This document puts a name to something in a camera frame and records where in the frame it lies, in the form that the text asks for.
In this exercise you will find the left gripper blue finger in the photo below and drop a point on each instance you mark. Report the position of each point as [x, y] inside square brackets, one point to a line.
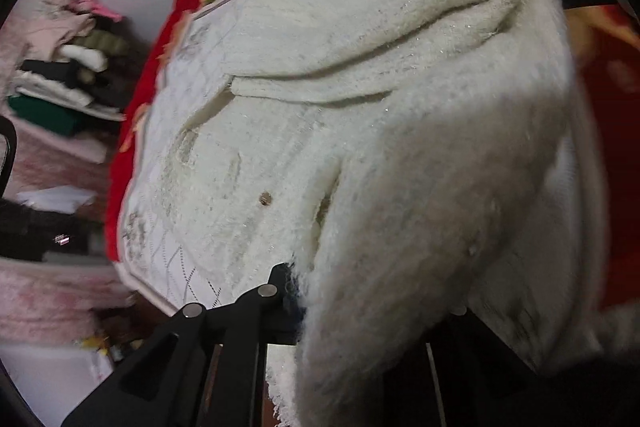
[285, 316]

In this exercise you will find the white fluffy knit cardigan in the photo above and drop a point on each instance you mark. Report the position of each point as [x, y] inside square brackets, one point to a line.
[386, 150]

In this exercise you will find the clothes rack with garments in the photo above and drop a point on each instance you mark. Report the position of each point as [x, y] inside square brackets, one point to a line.
[67, 75]

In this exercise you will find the red floral bed blanket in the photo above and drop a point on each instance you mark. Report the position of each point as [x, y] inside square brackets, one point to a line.
[611, 79]

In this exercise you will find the white grid floral mat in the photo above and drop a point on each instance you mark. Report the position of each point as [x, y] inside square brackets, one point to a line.
[152, 259]

